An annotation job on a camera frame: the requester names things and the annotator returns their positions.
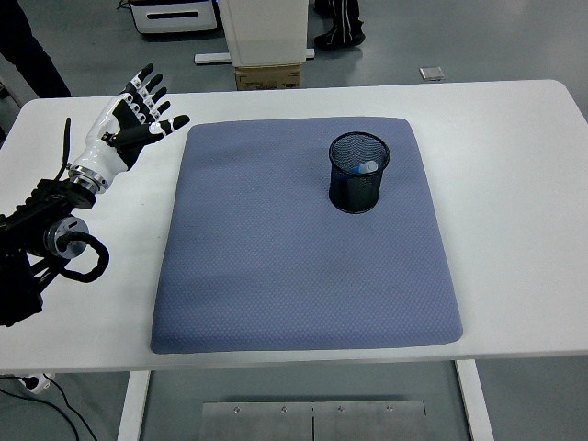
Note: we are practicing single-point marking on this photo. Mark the white power strip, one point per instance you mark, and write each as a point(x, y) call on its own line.
point(37, 383)

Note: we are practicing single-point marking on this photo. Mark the black mesh pen holder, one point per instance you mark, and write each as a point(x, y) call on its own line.
point(358, 197)

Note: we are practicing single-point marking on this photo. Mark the grey metal plate with screws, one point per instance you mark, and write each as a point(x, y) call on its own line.
point(275, 420)

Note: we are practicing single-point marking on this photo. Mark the person in dark clothing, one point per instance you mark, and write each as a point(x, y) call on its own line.
point(32, 55)

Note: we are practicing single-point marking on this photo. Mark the white pedestal cabinet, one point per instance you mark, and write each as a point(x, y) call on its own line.
point(264, 32)

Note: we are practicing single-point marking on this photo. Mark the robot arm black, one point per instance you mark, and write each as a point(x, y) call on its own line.
point(46, 206)

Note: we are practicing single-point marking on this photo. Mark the white table leg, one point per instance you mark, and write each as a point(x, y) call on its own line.
point(475, 404)
point(133, 404)

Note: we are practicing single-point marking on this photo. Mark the white base bar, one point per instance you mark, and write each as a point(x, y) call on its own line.
point(211, 58)

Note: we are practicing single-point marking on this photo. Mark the blue marker with clear cap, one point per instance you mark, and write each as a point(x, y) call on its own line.
point(367, 167)

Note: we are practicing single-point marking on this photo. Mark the brown cardboard box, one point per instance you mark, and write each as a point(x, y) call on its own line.
point(268, 78)

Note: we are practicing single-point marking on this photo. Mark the blue-grey quilted mat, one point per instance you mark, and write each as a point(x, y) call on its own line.
point(298, 285)

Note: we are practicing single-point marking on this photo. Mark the small grey floor plate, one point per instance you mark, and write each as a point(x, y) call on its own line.
point(432, 73)

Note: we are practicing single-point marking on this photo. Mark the person in striped trousers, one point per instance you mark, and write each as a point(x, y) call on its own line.
point(340, 27)

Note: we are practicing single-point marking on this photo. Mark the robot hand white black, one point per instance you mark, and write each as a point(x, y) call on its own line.
point(98, 151)

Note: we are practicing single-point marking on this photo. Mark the white box appliance with slot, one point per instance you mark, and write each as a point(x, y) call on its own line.
point(174, 18)

